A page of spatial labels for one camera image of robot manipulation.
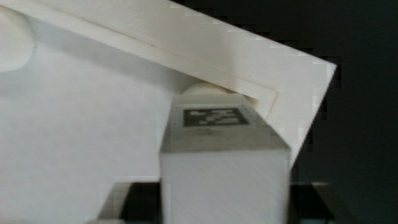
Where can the white square table top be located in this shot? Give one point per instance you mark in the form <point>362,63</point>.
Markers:
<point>98,56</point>

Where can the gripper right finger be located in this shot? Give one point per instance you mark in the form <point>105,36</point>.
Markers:
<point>327,211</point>

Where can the white table leg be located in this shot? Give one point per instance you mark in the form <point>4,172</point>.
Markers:
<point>224,162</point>

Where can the white U-shaped obstacle fence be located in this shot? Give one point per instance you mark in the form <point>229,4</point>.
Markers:
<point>267,56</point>

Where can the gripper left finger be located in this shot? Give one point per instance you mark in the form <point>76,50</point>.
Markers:
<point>110,211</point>

